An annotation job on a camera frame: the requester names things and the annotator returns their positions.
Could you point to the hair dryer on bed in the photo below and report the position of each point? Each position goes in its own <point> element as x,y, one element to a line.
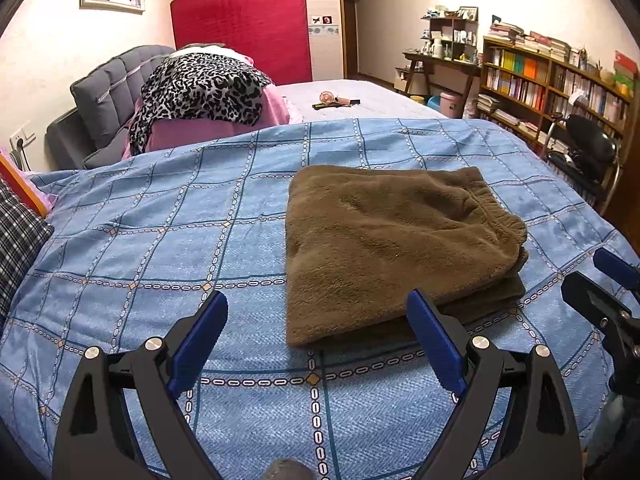
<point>329,100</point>

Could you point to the black office chair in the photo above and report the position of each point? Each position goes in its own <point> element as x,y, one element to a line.
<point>590,159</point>

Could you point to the white bed sheet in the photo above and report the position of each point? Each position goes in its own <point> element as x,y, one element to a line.
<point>374,101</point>

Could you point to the brown fleece pants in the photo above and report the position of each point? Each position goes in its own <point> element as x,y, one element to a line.
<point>357,241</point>

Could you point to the dark plaid pillow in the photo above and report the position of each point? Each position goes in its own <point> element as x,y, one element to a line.
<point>22,235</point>

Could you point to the orange edged pillow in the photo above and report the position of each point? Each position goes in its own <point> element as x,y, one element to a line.
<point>22,186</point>

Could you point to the small wooden desk shelf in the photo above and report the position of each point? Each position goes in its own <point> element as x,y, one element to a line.
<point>451,34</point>

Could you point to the grey tufted headboard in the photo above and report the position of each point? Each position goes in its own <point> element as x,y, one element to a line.
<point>95,132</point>

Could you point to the wooden bookshelf with books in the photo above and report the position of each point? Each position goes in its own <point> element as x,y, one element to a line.
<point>528,81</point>

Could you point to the pink plastic bin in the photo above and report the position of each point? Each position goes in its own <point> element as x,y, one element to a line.
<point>445,103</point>

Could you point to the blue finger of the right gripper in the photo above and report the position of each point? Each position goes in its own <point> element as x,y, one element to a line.
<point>616,268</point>
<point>591,301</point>

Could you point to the pink folded quilt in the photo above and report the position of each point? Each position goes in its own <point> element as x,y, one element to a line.
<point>173,133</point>

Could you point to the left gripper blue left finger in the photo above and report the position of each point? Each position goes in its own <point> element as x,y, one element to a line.
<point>191,341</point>

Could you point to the white wall socket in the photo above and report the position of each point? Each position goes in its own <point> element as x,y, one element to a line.
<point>22,137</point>

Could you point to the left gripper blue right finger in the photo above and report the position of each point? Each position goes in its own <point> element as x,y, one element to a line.
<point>442,339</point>

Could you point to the leopard print blanket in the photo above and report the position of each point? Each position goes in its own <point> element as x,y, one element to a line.
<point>198,85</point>

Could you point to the right hand green glove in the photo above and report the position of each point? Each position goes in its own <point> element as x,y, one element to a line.
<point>613,451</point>

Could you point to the wooden desk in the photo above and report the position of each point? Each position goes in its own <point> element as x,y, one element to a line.
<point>426,76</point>

